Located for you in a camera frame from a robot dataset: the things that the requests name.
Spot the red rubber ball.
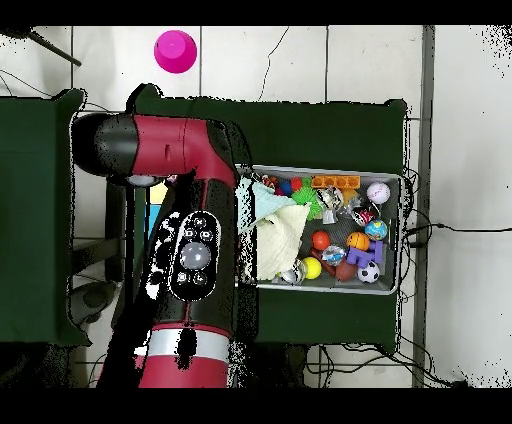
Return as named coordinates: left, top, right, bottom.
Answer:
left=310, top=230, right=332, bottom=252

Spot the wooden box with three holes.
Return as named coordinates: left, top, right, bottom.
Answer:
left=145, top=181, right=170, bottom=241

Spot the dark green side table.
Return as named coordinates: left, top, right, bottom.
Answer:
left=0, top=88, right=88, bottom=347

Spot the black floor cable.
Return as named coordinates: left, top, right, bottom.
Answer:
left=403, top=222, right=512, bottom=249

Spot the black and white soccer ball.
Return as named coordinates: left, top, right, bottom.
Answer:
left=356, top=260, right=381, bottom=284

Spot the light blue muslin cloth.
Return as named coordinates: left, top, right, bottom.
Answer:
left=237, top=177, right=297, bottom=233

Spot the globe print ball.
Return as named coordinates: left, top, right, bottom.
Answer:
left=363, top=218, right=389, bottom=242

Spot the pink plastic cup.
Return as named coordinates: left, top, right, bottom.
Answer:
left=153, top=29, right=198, bottom=75

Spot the green spiky ball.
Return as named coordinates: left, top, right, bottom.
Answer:
left=290, top=185, right=324, bottom=221

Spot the white baseball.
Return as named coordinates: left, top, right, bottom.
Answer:
left=366, top=181, right=392, bottom=206

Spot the orange plastic tray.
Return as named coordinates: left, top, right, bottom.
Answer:
left=310, top=174, right=361, bottom=190

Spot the cream knitted cloth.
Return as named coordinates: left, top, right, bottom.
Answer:
left=255, top=203, right=312, bottom=281

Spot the wire mesh bin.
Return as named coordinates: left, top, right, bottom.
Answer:
left=235, top=164, right=403, bottom=296

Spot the orange basketball toy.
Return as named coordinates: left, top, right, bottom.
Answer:
left=346, top=231, right=371, bottom=252

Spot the plain yellow ball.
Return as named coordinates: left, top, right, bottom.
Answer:
left=301, top=256, right=322, bottom=280

